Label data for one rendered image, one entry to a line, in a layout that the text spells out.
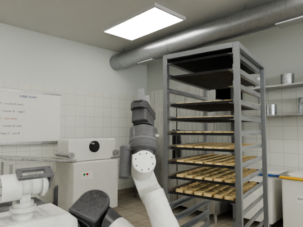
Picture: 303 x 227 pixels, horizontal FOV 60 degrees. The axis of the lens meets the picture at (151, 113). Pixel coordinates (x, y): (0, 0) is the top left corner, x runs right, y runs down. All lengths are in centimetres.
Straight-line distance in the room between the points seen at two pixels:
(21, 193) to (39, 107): 408
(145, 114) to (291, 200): 312
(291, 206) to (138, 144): 316
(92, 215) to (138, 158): 22
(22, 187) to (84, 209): 20
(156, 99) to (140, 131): 390
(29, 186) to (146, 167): 30
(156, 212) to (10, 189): 37
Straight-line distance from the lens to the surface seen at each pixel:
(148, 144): 77
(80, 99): 513
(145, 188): 81
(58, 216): 77
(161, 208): 74
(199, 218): 214
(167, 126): 165
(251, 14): 368
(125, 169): 77
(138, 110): 82
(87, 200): 87
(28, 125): 472
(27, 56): 487
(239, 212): 152
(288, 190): 375
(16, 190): 74
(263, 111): 206
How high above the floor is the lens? 134
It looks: 4 degrees up
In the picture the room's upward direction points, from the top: straight up
